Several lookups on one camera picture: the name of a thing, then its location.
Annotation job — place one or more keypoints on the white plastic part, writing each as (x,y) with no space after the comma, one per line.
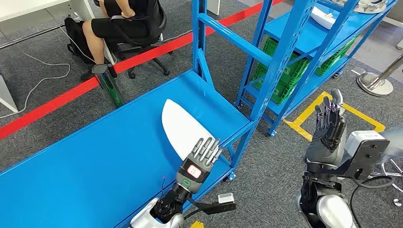
(321,17)
(179,126)

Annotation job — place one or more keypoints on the black backpack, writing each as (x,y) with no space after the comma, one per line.
(75,37)

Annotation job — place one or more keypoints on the chrome stool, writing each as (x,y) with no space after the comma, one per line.
(397,202)

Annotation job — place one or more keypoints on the blue metal shelf rack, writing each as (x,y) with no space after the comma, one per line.
(314,37)
(94,157)

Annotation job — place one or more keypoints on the grey wheel cover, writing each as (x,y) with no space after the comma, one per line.
(368,8)

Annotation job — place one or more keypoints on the chrome stanchion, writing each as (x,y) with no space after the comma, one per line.
(374,86)

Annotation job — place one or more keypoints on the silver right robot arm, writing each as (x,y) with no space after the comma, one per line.
(333,210)

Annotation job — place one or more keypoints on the green plastic crate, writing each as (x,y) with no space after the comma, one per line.
(333,61)
(288,85)

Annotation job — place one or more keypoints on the white desk leg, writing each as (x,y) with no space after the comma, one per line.
(6,97)

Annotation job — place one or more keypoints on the person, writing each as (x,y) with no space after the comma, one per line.
(104,28)

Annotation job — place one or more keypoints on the white cabinet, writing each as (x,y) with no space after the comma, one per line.
(213,7)

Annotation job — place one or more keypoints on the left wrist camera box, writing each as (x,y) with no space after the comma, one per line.
(226,198)

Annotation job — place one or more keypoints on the black office chair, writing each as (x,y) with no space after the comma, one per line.
(160,25)

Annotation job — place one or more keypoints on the red floor tape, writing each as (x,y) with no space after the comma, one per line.
(47,110)

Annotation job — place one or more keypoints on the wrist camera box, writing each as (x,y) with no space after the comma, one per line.
(368,151)
(226,198)

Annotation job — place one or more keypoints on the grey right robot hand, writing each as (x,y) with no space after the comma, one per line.
(327,151)

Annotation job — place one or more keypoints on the dark stanchion post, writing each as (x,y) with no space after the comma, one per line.
(110,86)

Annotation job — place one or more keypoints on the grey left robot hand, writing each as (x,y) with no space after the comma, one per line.
(195,171)

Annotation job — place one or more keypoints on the white desk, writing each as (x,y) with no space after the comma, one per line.
(31,8)

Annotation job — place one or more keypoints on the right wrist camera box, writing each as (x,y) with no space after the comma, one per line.
(368,151)

